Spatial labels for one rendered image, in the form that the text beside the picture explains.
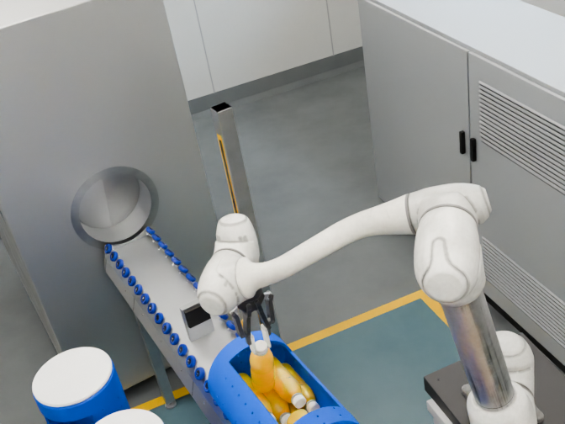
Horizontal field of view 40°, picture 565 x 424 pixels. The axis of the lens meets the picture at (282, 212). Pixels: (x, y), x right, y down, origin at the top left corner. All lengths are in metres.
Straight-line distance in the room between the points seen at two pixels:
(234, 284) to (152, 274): 1.50
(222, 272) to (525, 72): 1.86
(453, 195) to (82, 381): 1.52
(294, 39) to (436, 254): 5.41
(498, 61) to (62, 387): 2.17
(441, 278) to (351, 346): 2.52
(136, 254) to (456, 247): 2.07
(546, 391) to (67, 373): 1.57
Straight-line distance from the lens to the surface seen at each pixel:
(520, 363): 2.20
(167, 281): 3.28
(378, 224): 1.87
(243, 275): 1.86
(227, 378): 2.39
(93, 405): 2.76
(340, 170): 5.61
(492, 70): 3.50
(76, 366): 2.86
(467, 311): 1.79
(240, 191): 2.89
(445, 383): 2.47
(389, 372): 3.99
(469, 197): 1.81
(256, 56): 6.86
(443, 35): 3.81
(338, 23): 7.09
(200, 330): 2.94
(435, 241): 1.68
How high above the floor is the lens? 2.84
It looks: 33 degrees down
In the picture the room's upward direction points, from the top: 11 degrees counter-clockwise
